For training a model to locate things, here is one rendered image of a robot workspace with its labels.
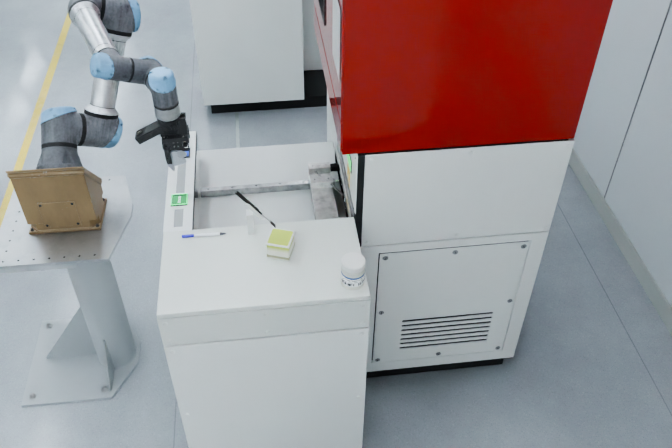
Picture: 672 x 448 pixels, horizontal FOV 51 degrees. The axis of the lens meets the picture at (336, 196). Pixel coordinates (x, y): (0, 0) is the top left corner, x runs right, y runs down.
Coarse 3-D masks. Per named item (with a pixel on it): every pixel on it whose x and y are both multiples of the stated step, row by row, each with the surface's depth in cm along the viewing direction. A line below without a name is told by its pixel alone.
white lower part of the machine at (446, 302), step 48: (432, 240) 247; (480, 240) 249; (528, 240) 252; (384, 288) 260; (432, 288) 263; (480, 288) 266; (528, 288) 270; (384, 336) 278; (432, 336) 284; (480, 336) 287
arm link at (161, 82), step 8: (152, 72) 208; (160, 72) 208; (168, 72) 208; (152, 80) 206; (160, 80) 206; (168, 80) 207; (152, 88) 208; (160, 88) 207; (168, 88) 208; (176, 88) 212; (152, 96) 211; (160, 96) 209; (168, 96) 209; (176, 96) 212; (160, 104) 211; (168, 104) 211; (176, 104) 213
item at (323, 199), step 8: (312, 176) 263; (312, 192) 256; (320, 192) 256; (328, 192) 256; (312, 200) 255; (320, 200) 253; (328, 200) 253; (320, 208) 250; (328, 208) 250; (336, 208) 250; (320, 216) 247; (328, 216) 247; (336, 216) 247
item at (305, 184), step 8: (256, 184) 264; (264, 184) 264; (272, 184) 264; (280, 184) 264; (288, 184) 264; (296, 184) 264; (304, 184) 265; (200, 192) 261; (208, 192) 262; (216, 192) 262; (224, 192) 263; (232, 192) 263; (240, 192) 264; (248, 192) 264; (256, 192) 265; (264, 192) 265
